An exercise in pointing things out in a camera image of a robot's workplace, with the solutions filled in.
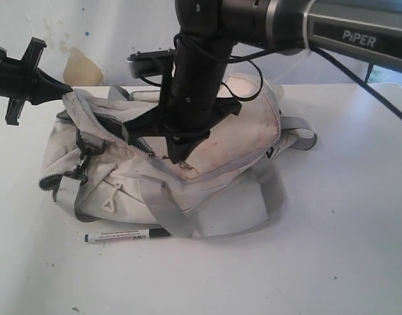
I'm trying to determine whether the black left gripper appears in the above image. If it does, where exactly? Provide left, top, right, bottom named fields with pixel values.
left=0, top=37, right=73, bottom=125

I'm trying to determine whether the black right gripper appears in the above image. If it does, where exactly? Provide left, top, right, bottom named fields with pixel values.
left=122, top=42, right=241, bottom=164

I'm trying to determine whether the white fabric duffel bag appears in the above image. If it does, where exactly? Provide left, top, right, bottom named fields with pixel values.
left=39, top=83, right=317, bottom=238

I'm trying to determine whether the white black-capped marker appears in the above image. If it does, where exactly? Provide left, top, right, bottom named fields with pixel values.
left=84, top=228, right=172, bottom=243

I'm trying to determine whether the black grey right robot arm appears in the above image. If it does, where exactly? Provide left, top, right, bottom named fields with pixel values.
left=122, top=1, right=402, bottom=163

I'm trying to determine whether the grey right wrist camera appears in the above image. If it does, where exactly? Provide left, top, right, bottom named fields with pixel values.
left=127, top=49, right=175, bottom=79

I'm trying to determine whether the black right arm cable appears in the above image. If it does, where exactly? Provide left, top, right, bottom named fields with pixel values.
left=172, top=32, right=402, bottom=129

